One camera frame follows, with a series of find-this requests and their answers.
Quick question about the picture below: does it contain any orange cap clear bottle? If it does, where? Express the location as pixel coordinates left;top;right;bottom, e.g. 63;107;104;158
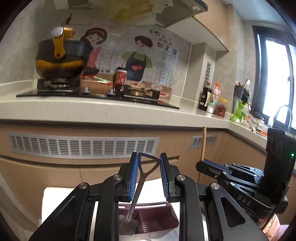
211;82;221;102

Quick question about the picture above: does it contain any cartoon couple backsplash sticker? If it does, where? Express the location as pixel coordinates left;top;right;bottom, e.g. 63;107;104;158
80;28;179;99

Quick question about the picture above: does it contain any kitchen faucet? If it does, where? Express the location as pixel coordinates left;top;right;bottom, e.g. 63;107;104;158
272;105;293;133

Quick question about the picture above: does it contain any window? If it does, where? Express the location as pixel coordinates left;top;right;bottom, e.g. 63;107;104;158
251;26;295;133

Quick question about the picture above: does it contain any grey utensil rack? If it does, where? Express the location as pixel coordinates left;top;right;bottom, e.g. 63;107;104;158
233;79;251;104

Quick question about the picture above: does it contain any small silver vent grille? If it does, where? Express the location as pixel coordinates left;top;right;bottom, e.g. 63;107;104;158
189;135;218;150

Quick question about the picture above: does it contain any yellow lid chili jar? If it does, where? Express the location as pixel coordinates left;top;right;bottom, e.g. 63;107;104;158
214;97;228;118

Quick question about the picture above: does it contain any red lidded jar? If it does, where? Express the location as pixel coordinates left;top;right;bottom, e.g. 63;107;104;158
113;67;127;91

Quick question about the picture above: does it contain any metal peeler utensil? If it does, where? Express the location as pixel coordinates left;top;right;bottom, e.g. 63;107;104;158
118;153;161;235

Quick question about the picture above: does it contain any person's right hand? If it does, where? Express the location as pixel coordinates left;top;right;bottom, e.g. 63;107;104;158
262;214;288;241

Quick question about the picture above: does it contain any white table cloth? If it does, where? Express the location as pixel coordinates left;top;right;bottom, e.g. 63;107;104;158
41;179;210;241

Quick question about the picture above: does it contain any black gas stove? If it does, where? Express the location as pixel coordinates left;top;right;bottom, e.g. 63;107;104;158
16;78;179;109

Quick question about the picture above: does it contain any black yellow cooking pot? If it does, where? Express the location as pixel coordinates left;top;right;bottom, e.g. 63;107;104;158
35;27;92;79

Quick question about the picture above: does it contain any green plastic bag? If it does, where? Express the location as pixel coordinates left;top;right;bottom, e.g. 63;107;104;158
230;100;249;124

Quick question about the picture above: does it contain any maroon plastic utensil holder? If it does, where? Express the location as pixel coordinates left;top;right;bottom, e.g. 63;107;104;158
119;202;179;240

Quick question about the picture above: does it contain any large silver vent grille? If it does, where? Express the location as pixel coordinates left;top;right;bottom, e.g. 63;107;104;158
7;133;159;160

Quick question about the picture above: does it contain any small white bottle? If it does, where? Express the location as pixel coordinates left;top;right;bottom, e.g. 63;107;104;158
206;99;215;114

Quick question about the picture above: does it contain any dark soy sauce bottle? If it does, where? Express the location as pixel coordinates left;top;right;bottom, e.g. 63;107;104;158
198;82;212;111

